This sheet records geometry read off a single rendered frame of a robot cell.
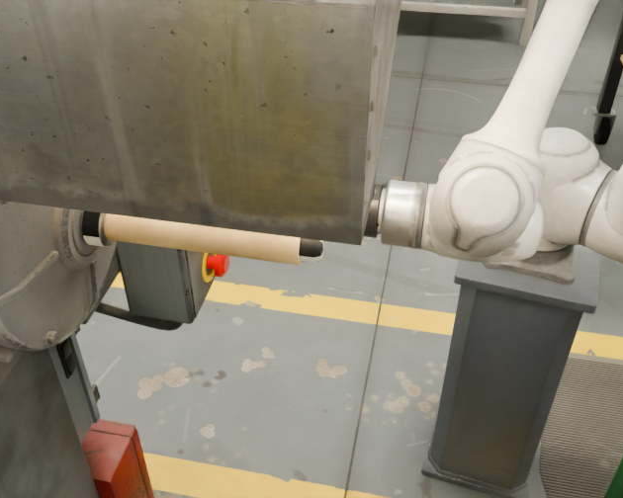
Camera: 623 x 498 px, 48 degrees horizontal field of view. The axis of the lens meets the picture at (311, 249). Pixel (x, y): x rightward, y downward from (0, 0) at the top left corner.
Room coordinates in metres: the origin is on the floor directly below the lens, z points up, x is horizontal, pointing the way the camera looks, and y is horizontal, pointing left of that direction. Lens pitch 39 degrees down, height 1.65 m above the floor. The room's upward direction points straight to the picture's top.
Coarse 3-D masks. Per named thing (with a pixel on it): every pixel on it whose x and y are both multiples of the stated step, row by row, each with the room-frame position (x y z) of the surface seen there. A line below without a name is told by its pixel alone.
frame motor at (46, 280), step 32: (0, 224) 0.44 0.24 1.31; (32, 224) 0.47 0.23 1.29; (64, 224) 0.49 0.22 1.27; (0, 256) 0.43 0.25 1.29; (32, 256) 0.46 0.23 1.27; (64, 256) 0.48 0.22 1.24; (96, 256) 0.52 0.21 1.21; (0, 288) 0.42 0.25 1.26; (32, 288) 0.45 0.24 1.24; (64, 288) 0.48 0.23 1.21; (96, 288) 0.53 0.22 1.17; (0, 320) 0.41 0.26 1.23; (32, 320) 0.44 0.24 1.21; (64, 320) 0.48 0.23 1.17; (0, 352) 0.47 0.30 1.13
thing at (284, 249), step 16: (112, 224) 0.51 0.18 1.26; (128, 224) 0.51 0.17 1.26; (144, 224) 0.51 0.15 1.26; (160, 224) 0.50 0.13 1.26; (176, 224) 0.50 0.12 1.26; (192, 224) 0.50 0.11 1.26; (128, 240) 0.51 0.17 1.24; (144, 240) 0.50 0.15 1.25; (160, 240) 0.50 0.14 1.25; (176, 240) 0.49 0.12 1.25; (192, 240) 0.49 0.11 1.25; (208, 240) 0.49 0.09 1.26; (224, 240) 0.49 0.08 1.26; (240, 240) 0.49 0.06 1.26; (256, 240) 0.48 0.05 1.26; (272, 240) 0.48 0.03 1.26; (288, 240) 0.48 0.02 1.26; (240, 256) 0.49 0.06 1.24; (256, 256) 0.48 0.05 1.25; (272, 256) 0.48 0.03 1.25; (288, 256) 0.47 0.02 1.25
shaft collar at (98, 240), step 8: (88, 216) 0.51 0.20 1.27; (96, 216) 0.51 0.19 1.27; (104, 216) 0.51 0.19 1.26; (88, 224) 0.51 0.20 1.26; (96, 224) 0.51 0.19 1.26; (88, 232) 0.50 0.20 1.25; (96, 232) 0.50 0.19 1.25; (104, 232) 0.51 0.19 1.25; (88, 240) 0.51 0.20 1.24; (96, 240) 0.50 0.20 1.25; (104, 240) 0.51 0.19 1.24; (112, 240) 0.52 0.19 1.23
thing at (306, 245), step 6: (306, 240) 0.48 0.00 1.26; (312, 240) 0.48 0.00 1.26; (318, 240) 0.48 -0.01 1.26; (300, 246) 0.48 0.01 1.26; (306, 246) 0.48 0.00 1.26; (312, 246) 0.48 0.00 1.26; (318, 246) 0.48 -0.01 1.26; (300, 252) 0.48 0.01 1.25; (306, 252) 0.48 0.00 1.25; (312, 252) 0.48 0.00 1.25; (318, 252) 0.48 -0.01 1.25; (300, 258) 0.48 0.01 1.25; (306, 258) 0.48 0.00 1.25; (312, 258) 0.47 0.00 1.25; (318, 258) 0.48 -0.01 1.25
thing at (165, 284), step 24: (120, 264) 0.73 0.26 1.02; (144, 264) 0.73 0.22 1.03; (168, 264) 0.72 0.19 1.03; (192, 264) 0.73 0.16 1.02; (144, 288) 0.73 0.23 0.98; (168, 288) 0.72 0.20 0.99; (192, 288) 0.72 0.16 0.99; (120, 312) 0.75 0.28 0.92; (144, 312) 0.73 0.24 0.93; (168, 312) 0.72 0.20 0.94; (192, 312) 0.72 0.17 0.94
